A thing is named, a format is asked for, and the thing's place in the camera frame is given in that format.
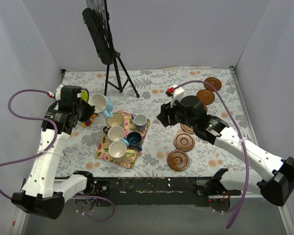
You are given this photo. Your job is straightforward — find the brown wooden coaster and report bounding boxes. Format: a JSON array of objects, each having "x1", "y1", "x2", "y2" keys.
[
  {"x1": 174, "y1": 132, "x2": 195, "y2": 152},
  {"x1": 196, "y1": 89, "x2": 215, "y2": 105},
  {"x1": 203, "y1": 104, "x2": 208, "y2": 113},
  {"x1": 204, "y1": 77, "x2": 222, "y2": 92},
  {"x1": 180, "y1": 124, "x2": 195, "y2": 134},
  {"x1": 167, "y1": 150, "x2": 190, "y2": 171}
]

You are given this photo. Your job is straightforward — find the white mug light blue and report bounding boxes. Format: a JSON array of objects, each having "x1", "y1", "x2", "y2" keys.
[{"x1": 88, "y1": 94, "x2": 114, "y2": 118}]

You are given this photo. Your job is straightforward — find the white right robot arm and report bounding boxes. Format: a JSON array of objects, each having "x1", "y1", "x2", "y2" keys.
[{"x1": 157, "y1": 95, "x2": 294, "y2": 206}]

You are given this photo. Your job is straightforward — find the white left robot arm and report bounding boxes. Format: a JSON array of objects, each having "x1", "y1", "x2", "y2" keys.
[{"x1": 11, "y1": 85, "x2": 95, "y2": 219}]

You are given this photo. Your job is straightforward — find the small grey patterned cup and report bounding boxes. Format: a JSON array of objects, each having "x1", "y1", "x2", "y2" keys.
[{"x1": 133, "y1": 114, "x2": 147, "y2": 132}]

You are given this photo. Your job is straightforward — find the colourful toy blocks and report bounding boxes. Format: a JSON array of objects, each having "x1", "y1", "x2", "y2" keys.
[{"x1": 80, "y1": 89, "x2": 98, "y2": 128}]

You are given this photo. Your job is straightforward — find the floral table cloth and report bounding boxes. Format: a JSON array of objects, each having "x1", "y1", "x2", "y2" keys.
[{"x1": 56, "y1": 69, "x2": 254, "y2": 177}]

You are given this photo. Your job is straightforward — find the cream enamel mug dark rim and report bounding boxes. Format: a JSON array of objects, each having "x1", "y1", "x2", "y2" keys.
[{"x1": 103, "y1": 113, "x2": 124, "y2": 133}]

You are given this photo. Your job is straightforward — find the floral serving tray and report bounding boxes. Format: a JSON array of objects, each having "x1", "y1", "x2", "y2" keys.
[{"x1": 95, "y1": 110, "x2": 150, "y2": 168}]

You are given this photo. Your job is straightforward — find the dark blue mug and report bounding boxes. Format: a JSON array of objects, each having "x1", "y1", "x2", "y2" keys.
[{"x1": 126, "y1": 132, "x2": 143, "y2": 151}]

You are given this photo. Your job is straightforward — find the black tripod stand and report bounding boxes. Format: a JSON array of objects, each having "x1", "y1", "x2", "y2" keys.
[{"x1": 104, "y1": 51, "x2": 140, "y2": 98}]

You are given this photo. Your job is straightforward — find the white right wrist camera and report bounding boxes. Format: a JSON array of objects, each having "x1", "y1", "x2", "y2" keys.
[{"x1": 166, "y1": 84, "x2": 184, "y2": 108}]

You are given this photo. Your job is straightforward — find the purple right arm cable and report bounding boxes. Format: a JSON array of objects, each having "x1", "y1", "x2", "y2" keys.
[{"x1": 176, "y1": 79, "x2": 250, "y2": 230}]

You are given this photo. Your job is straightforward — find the white mug blue handle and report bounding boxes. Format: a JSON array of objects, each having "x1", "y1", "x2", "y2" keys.
[{"x1": 107, "y1": 126, "x2": 129, "y2": 147}]

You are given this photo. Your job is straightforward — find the white mug green handle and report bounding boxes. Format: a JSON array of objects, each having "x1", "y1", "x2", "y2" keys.
[{"x1": 108, "y1": 141, "x2": 135, "y2": 163}]

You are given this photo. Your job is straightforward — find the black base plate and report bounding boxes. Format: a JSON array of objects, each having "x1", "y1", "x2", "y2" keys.
[{"x1": 78, "y1": 177, "x2": 229, "y2": 207}]

